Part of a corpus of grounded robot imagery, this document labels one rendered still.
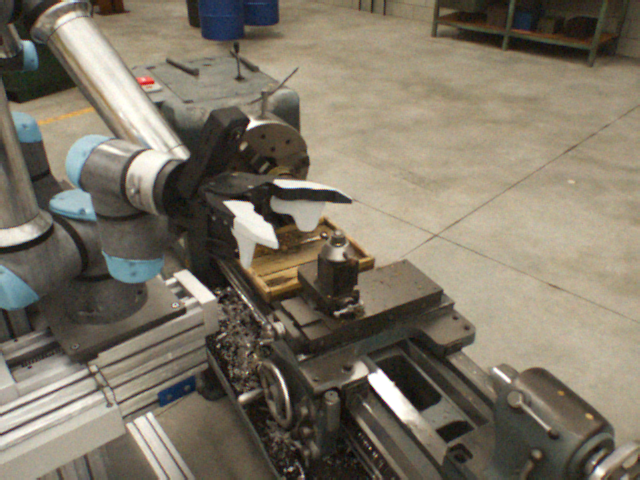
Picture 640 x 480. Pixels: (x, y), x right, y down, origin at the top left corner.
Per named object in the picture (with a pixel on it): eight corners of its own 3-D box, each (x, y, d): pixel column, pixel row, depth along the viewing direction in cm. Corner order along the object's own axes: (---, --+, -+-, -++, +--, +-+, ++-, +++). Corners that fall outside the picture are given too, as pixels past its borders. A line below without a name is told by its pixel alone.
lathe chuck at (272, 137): (208, 209, 195) (209, 116, 180) (294, 197, 209) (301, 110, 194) (218, 221, 188) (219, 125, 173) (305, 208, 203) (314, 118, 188)
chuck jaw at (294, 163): (269, 156, 190) (302, 144, 194) (272, 170, 193) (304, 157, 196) (284, 169, 181) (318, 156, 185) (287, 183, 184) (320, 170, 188)
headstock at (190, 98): (134, 162, 245) (117, 66, 224) (242, 141, 264) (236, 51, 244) (180, 226, 200) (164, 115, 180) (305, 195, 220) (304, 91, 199)
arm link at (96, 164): (115, 181, 83) (103, 122, 78) (175, 200, 78) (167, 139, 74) (68, 203, 77) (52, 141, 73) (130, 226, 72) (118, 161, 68)
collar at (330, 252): (314, 249, 141) (314, 238, 139) (343, 240, 144) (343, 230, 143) (331, 265, 135) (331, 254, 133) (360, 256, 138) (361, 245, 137)
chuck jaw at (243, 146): (251, 166, 188) (226, 143, 180) (261, 155, 188) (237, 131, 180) (265, 180, 180) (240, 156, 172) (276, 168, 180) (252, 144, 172)
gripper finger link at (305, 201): (344, 228, 72) (269, 225, 71) (349, 182, 70) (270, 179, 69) (348, 239, 69) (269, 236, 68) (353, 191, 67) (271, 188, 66)
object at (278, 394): (254, 402, 164) (250, 338, 152) (287, 389, 169) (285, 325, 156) (299, 477, 144) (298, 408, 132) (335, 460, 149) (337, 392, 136)
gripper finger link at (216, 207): (264, 229, 60) (240, 198, 67) (265, 213, 59) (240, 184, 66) (219, 234, 58) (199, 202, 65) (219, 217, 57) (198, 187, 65)
